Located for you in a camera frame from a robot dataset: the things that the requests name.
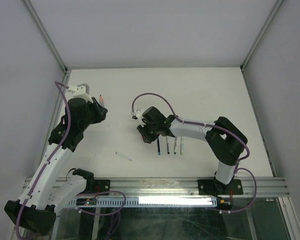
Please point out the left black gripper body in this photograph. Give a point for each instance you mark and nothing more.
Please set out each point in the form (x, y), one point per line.
(94, 115)

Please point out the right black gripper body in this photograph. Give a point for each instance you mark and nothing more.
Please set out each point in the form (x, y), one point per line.
(149, 131)

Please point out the orange tip marker clear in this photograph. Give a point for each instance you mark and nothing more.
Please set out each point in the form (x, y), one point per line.
(101, 101)

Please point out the white green end pen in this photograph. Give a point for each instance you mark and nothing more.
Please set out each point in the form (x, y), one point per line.
(175, 145)

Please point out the dark blue barrel pen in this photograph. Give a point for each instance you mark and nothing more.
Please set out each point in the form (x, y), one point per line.
(158, 146)

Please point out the white black end pen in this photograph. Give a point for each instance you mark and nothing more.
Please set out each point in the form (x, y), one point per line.
(167, 145)

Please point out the silver green tip pen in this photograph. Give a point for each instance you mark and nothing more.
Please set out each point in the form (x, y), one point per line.
(181, 145)

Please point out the white blue end pen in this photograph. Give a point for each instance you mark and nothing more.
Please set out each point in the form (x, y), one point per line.
(123, 156)

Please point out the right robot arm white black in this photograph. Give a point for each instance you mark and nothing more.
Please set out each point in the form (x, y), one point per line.
(225, 140)

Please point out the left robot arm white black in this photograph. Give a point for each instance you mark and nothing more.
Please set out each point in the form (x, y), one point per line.
(37, 207)

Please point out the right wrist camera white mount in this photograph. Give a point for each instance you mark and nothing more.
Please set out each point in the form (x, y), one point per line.
(138, 115)

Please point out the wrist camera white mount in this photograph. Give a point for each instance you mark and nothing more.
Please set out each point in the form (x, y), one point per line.
(138, 115)
(80, 91)

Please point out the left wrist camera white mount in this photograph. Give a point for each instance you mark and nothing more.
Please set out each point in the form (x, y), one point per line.
(80, 91)

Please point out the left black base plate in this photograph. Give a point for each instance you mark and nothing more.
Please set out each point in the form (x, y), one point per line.
(100, 186)

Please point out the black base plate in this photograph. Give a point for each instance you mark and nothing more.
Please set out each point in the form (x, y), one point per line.
(100, 186)
(207, 187)

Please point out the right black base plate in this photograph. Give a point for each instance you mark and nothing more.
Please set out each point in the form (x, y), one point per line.
(207, 187)

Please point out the white slotted cable duct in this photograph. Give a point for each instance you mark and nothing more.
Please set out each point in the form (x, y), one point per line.
(144, 202)

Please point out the aluminium mounting rail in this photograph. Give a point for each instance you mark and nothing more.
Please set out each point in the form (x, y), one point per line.
(242, 187)

